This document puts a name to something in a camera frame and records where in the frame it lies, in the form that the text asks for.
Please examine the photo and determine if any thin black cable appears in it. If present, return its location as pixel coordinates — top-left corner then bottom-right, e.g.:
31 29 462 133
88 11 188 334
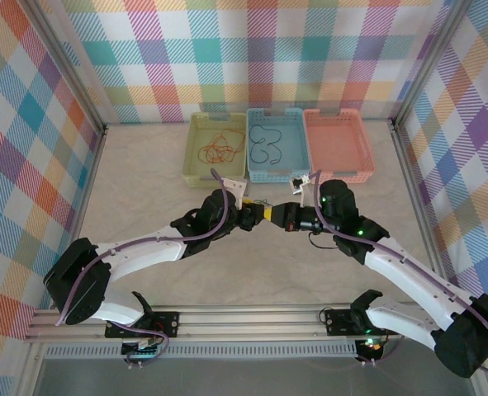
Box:
251 139 284 166
249 125 284 146

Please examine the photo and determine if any light green perforated plastic basket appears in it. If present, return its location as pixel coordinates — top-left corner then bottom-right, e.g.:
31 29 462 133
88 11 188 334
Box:
182 111 249 190

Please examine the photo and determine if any pink perforated plastic basket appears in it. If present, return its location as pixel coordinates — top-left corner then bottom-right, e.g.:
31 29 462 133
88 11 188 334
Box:
302 107 377 185

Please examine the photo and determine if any light blue perforated plastic basket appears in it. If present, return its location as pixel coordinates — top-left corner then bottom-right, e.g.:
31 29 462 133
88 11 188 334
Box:
244 108 313 186

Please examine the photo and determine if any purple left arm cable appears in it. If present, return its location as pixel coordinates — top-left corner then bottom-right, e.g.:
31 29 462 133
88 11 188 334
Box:
54 169 233 369

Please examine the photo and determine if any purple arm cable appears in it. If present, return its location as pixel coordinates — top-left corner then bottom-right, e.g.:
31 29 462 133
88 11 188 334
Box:
311 171 488 376
54 169 233 369

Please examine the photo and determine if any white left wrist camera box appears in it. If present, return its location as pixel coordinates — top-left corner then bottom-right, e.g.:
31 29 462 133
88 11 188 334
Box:
220 177 249 210

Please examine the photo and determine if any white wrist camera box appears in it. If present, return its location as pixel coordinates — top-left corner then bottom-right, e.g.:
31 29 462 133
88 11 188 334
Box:
220 177 249 210
288 175 312 207

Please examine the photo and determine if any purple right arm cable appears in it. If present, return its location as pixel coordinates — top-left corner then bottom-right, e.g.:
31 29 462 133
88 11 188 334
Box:
311 171 488 376

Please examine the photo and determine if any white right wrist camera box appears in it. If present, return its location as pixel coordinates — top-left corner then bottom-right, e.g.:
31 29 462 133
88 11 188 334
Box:
288 175 312 207

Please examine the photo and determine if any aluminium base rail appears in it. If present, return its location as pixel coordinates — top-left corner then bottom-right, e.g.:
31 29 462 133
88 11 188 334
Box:
23 304 482 343

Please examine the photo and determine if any grey slotted cable duct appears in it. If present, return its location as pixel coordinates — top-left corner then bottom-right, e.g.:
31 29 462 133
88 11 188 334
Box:
43 344 360 359

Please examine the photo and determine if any aluminium frame post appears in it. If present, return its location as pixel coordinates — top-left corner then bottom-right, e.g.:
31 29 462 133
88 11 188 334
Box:
26 0 109 134
390 0 474 130

